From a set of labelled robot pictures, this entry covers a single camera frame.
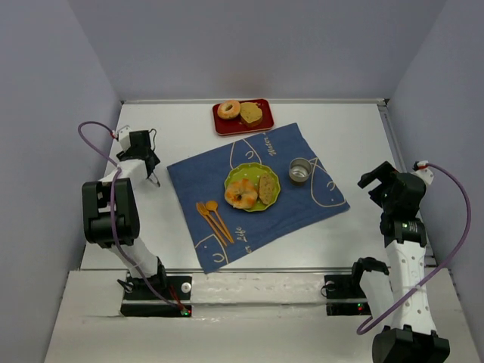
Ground brown bread loaf slice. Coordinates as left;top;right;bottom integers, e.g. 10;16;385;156
240;102;263;128

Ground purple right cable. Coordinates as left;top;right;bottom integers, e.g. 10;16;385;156
355;162;472;335

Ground green dotted plate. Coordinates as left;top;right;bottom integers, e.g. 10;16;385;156
224;163;281;212

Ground orange speckled bagel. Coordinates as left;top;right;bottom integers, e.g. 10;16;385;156
224;178;259;209

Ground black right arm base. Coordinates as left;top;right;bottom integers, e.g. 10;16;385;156
320;274;371;317

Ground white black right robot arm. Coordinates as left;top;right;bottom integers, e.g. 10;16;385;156
352;161;450;362

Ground seeded oval bread slice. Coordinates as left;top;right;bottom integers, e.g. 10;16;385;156
259;173;275;205

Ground orange wooden spoon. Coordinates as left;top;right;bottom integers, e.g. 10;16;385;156
205;200;234;244

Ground blue cloth placemat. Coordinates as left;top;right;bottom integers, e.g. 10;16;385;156
167;123;350;273

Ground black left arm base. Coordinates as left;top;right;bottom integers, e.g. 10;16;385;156
116;275;193;318

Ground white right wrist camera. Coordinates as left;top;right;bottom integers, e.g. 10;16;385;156
412;160;434;186

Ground orange wooden fork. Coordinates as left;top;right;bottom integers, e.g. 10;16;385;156
196;202;227;247

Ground glazed bagel top left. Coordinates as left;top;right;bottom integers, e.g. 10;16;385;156
217;100;241;120

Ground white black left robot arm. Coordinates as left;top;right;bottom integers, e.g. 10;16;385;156
82;148;168;297

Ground metal cup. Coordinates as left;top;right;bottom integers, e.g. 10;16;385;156
289;158;312;186

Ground red rectangular tray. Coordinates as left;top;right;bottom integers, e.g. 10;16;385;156
212;98;275;136

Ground metal tongs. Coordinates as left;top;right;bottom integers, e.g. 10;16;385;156
148;128;161;188

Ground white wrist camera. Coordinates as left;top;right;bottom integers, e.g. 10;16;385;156
412;160;434;186
114;126;151;160

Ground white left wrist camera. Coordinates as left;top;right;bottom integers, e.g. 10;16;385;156
114;126;151;160

